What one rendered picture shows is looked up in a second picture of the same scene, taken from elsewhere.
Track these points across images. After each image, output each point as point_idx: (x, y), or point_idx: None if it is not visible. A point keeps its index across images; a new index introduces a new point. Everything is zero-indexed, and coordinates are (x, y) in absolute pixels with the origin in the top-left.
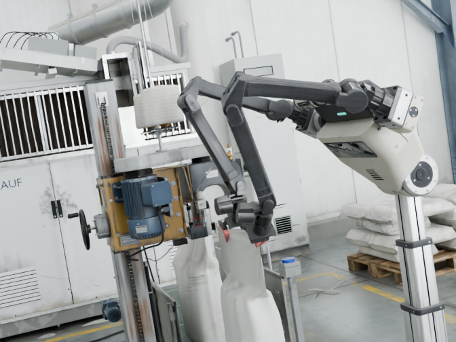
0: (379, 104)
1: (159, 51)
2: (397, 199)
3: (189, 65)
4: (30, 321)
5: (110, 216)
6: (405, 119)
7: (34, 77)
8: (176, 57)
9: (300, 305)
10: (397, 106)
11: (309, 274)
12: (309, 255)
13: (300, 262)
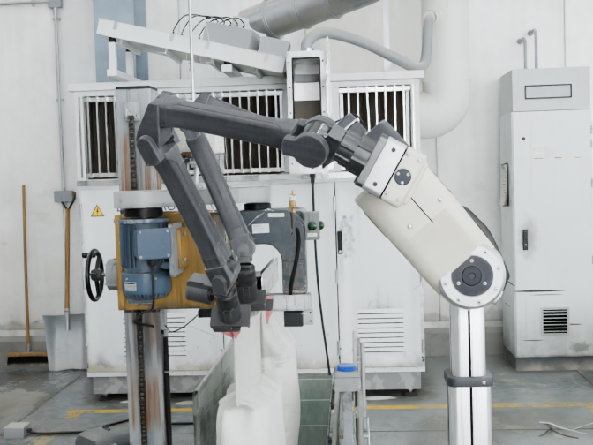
0: (349, 159)
1: (379, 51)
2: (449, 308)
3: (422, 74)
4: (171, 380)
5: (117, 263)
6: (386, 186)
7: (248, 74)
8: (405, 61)
9: (508, 441)
10: (374, 166)
11: (563, 400)
12: (588, 373)
13: (566, 380)
